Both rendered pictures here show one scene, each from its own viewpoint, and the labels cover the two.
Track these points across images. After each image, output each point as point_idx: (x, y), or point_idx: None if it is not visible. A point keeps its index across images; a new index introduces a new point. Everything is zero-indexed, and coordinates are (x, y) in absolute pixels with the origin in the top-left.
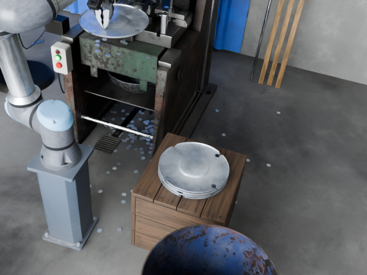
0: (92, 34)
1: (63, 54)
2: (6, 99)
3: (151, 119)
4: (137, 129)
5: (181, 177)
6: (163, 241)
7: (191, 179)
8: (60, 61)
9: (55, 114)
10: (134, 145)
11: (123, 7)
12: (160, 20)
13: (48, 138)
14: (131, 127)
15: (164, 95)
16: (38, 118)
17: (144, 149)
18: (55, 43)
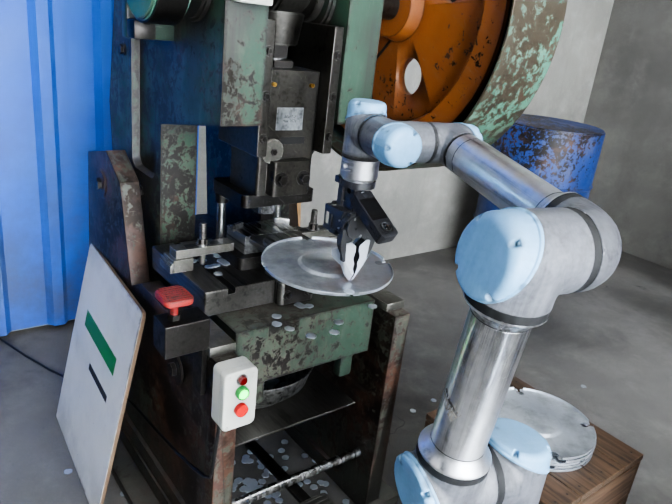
0: (356, 295)
1: (252, 379)
2: (428, 490)
3: (244, 450)
4: (252, 478)
5: (556, 442)
6: None
7: (565, 436)
8: (243, 400)
9: (533, 439)
10: (292, 503)
11: (290, 244)
12: None
13: (536, 499)
14: (242, 484)
15: (401, 356)
16: (528, 467)
17: (312, 496)
18: (222, 366)
